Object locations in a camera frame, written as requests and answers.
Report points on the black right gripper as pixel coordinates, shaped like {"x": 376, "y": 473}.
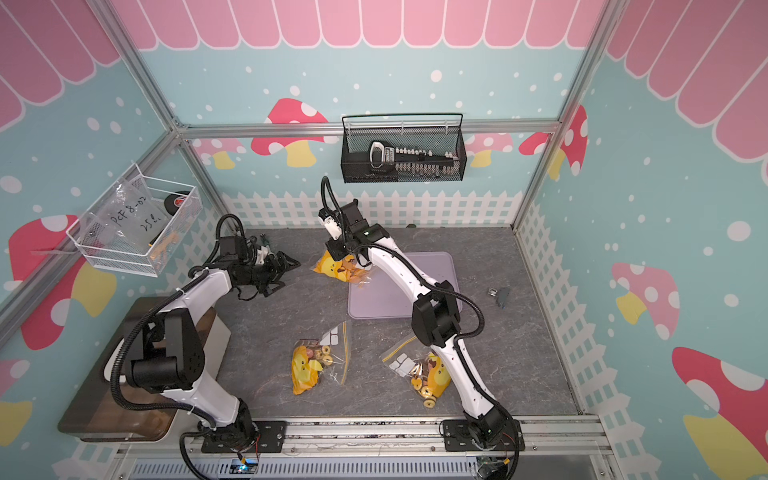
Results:
{"x": 335, "y": 252}

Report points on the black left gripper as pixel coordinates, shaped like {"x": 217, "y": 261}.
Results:
{"x": 275, "y": 272}

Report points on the ziploc bag of orange cookies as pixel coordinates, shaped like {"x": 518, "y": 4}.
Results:
{"x": 346, "y": 270}

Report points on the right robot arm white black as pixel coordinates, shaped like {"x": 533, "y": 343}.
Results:
{"x": 442, "y": 319}

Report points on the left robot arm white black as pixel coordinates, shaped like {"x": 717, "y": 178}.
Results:
{"x": 161, "y": 364}

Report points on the ziploc bag near right arm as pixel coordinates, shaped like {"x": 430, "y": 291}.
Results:
{"x": 424, "y": 370}

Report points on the ziploc bag of mixed cookies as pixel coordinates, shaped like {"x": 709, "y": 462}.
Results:
{"x": 325, "y": 358}

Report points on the socket set in basket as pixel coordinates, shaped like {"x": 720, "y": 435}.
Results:
{"x": 382, "y": 162}

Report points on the black tape roll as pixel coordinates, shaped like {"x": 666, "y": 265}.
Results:
{"x": 180, "y": 201}

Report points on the black wire wall basket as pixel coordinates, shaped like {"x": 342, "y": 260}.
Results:
{"x": 439, "y": 132}

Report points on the white wire wall basket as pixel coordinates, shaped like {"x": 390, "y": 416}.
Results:
{"x": 127, "y": 229}

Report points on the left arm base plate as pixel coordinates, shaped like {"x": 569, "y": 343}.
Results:
{"x": 257, "y": 437}

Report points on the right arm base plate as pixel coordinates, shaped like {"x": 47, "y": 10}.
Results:
{"x": 459, "y": 435}

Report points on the aluminium front rail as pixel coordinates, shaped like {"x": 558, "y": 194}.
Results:
{"x": 554, "y": 447}

